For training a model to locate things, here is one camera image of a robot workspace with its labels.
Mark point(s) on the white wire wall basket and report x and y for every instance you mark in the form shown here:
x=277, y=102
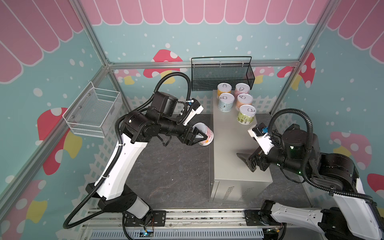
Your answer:
x=94, y=112

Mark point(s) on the green label can front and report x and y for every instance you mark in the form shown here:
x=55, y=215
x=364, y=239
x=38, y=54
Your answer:
x=246, y=114

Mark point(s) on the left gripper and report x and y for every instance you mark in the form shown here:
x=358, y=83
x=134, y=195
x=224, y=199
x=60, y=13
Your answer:
x=190, y=140

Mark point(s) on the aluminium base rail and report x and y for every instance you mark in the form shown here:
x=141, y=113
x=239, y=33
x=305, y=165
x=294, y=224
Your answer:
x=193, y=224

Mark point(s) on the yellow label can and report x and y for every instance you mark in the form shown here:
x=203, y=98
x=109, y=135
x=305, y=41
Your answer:
x=223, y=88

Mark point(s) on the pink label can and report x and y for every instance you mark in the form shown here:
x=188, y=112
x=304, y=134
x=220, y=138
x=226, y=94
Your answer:
x=241, y=88

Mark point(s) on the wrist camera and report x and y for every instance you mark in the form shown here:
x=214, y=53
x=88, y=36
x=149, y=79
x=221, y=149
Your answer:
x=194, y=108
x=260, y=133

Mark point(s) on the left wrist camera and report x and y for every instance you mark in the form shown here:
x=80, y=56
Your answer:
x=194, y=108

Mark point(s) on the orange label can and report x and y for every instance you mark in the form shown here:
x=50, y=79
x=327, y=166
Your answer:
x=243, y=99

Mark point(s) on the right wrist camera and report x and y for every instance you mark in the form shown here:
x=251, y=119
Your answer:
x=260, y=133

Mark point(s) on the black mesh wall basket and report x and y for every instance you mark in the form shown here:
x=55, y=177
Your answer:
x=208, y=72

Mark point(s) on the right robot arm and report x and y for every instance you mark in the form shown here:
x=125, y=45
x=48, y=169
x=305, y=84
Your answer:
x=289, y=142

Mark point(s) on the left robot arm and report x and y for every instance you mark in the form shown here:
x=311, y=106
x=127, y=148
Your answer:
x=162, y=114

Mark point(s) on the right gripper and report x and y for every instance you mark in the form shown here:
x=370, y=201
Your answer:
x=256, y=159

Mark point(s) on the beige metal cabinet counter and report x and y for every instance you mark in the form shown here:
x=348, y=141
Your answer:
x=231, y=181

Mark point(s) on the white lid can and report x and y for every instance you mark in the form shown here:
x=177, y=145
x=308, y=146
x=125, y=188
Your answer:
x=226, y=101

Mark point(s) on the beige label can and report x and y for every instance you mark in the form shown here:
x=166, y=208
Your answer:
x=204, y=129

